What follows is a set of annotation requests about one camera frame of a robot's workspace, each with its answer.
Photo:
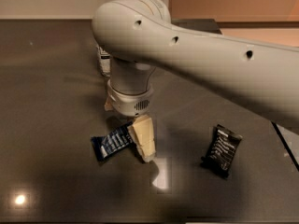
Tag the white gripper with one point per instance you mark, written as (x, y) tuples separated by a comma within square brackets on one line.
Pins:
[(128, 104)]

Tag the blue rxbar wrapper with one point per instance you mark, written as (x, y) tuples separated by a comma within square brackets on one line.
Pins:
[(117, 140)]

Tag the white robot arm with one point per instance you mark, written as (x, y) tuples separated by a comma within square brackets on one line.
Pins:
[(138, 34)]

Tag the black rxbar wrapper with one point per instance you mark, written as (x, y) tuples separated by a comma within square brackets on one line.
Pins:
[(221, 152)]

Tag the clear plastic water bottle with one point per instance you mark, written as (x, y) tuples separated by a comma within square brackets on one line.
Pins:
[(103, 61)]

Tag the grey side table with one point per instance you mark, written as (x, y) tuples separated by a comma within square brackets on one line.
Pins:
[(290, 141)]

